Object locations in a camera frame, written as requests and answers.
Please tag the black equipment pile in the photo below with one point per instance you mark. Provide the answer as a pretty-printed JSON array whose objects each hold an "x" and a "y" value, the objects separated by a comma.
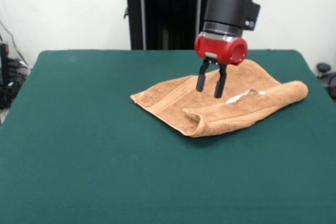
[{"x": 13, "y": 87}]

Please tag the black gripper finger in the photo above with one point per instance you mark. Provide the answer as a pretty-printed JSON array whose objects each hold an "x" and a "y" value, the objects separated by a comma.
[
  {"x": 219, "y": 89},
  {"x": 200, "y": 82}
]

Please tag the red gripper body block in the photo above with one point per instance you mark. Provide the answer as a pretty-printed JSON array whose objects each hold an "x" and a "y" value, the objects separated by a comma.
[{"x": 218, "y": 49}]

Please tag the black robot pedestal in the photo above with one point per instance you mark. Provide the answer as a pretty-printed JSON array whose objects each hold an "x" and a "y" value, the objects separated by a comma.
[{"x": 136, "y": 19}]

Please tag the dark green table cloth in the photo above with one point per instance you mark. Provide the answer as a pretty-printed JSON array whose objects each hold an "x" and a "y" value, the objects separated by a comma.
[{"x": 78, "y": 169}]

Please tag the tan terry towel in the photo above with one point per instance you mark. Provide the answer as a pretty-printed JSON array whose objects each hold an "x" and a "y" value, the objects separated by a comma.
[{"x": 170, "y": 95}]

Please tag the black computer case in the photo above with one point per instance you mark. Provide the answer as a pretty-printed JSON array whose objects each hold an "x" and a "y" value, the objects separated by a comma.
[{"x": 4, "y": 64}]

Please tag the grey pedestal leg with caster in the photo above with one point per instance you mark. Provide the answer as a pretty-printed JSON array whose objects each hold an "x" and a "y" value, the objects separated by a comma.
[{"x": 331, "y": 79}]

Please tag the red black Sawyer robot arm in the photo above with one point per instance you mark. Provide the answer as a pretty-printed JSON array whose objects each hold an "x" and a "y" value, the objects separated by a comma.
[{"x": 231, "y": 6}]

